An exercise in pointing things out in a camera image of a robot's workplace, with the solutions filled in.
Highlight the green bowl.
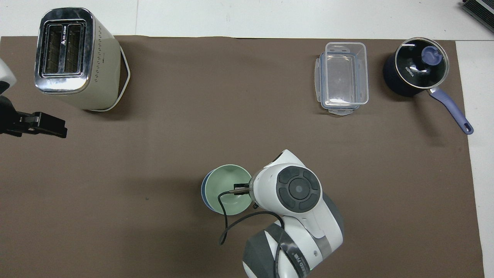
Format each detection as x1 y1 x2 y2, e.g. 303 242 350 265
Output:
204 164 254 216

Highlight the clear plastic container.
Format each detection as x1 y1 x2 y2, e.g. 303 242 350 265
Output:
325 42 369 106

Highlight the black cable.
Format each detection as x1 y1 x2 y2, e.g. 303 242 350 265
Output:
218 183 286 278

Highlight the dark blue saucepan purple handle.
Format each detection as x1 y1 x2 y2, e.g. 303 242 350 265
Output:
382 37 474 135

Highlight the cream toaster with chrome top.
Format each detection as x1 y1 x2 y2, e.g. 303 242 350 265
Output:
34 7 131 112

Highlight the glass pot lid purple knob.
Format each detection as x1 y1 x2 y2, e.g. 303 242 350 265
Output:
394 37 450 90

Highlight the black ribbed box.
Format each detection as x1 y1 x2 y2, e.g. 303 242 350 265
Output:
461 0 494 22

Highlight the blue bowl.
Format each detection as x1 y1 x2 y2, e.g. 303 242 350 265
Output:
201 171 217 211

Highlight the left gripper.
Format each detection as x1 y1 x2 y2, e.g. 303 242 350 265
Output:
0 95 26 136

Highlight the clear container lid blue seal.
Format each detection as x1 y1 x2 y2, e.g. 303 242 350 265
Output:
314 52 365 116

